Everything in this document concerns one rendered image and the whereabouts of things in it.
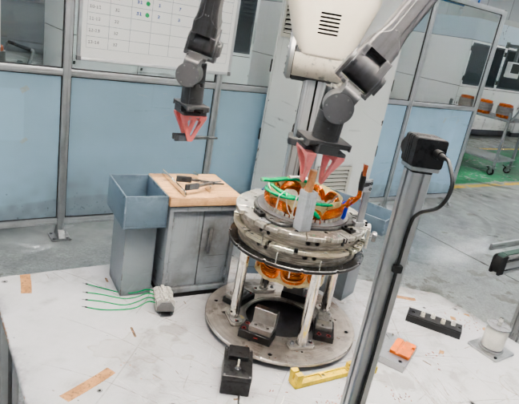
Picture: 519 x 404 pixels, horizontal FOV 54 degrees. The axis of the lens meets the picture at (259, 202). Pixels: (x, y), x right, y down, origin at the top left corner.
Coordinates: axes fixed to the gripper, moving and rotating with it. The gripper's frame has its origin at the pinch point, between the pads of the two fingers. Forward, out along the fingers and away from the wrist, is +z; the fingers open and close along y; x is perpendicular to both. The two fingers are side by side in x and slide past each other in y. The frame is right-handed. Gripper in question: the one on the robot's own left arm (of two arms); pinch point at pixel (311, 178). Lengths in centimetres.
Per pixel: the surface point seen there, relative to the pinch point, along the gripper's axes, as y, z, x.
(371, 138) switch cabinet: 158, 45, 230
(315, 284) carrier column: 6.4, 23.0, -4.7
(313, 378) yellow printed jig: 7.3, 40.8, -15.0
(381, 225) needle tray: 31.4, 15.4, 13.8
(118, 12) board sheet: -31, -1, 231
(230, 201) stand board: -7.8, 18.3, 25.0
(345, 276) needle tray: 29.8, 35.1, 18.8
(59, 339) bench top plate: -46, 46, 4
